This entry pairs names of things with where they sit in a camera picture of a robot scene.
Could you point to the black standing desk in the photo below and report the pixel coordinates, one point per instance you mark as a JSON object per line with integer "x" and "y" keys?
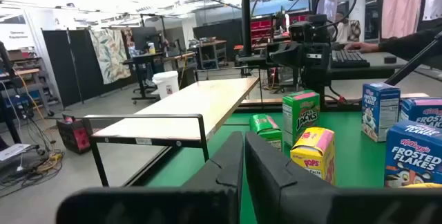
{"x": 141, "y": 58}

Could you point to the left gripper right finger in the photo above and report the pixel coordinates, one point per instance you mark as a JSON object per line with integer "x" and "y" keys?
{"x": 276, "y": 196}

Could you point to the small black puck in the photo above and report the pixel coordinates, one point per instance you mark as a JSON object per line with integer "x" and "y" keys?
{"x": 390, "y": 59}

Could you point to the wooden shelf with black frame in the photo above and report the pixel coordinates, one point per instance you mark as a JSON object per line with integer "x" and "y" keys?
{"x": 179, "y": 110}

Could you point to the white plastic bucket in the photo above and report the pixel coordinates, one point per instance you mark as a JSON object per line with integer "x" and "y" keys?
{"x": 165, "y": 84}

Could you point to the person's hand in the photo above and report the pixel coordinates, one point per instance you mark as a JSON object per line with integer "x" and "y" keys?
{"x": 360, "y": 47}

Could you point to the black partition panel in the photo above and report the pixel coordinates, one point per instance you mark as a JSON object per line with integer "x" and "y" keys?
{"x": 62, "y": 65}

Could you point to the wooden work table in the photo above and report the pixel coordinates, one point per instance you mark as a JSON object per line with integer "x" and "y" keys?
{"x": 179, "y": 56}
{"x": 210, "y": 42}

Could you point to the black overhead rig frame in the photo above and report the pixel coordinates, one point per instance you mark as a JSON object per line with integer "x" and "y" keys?
{"x": 246, "y": 27}

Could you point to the green Apple Jacks cereal box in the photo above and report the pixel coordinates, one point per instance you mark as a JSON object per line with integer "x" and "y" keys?
{"x": 266, "y": 127}
{"x": 304, "y": 120}

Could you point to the floral patterned cloth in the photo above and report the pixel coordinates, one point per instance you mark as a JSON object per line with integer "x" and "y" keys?
{"x": 110, "y": 56}

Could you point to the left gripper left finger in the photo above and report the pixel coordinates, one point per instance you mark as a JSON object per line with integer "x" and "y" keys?
{"x": 214, "y": 196}

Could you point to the white wall sign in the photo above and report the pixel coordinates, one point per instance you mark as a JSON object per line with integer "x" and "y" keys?
{"x": 15, "y": 35}

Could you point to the white paper sheet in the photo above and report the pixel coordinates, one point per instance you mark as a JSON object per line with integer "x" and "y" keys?
{"x": 14, "y": 151}

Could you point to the black computer keyboard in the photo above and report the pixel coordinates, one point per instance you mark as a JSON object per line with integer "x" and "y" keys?
{"x": 348, "y": 58}

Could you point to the wooden workbench with shelves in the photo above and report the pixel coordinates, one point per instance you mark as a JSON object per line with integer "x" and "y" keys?
{"x": 24, "y": 73}

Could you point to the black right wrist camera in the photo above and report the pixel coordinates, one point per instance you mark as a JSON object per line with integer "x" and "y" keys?
{"x": 307, "y": 30}

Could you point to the red and black toolbox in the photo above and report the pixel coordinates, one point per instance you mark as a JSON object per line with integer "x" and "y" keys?
{"x": 74, "y": 135}

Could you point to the person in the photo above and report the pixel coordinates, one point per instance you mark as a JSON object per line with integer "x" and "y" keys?
{"x": 348, "y": 28}

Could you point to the yellow bottle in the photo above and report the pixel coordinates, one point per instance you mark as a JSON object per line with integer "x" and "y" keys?
{"x": 152, "y": 48}

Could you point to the yellow Corn Pops cereal box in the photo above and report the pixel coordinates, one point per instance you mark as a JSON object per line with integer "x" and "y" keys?
{"x": 424, "y": 185}
{"x": 310, "y": 155}

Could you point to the black computer desk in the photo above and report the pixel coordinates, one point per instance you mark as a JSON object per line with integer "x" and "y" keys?
{"x": 380, "y": 70}

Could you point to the black diagonal frame strut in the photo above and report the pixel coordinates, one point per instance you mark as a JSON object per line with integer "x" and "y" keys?
{"x": 414, "y": 61}

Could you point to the pink hanging cloth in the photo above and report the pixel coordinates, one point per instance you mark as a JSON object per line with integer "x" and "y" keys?
{"x": 402, "y": 8}

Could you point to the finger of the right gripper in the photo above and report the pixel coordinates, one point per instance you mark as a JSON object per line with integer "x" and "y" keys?
{"x": 286, "y": 55}

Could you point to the person's forearm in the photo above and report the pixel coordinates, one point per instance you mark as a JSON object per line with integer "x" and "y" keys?
{"x": 411, "y": 44}

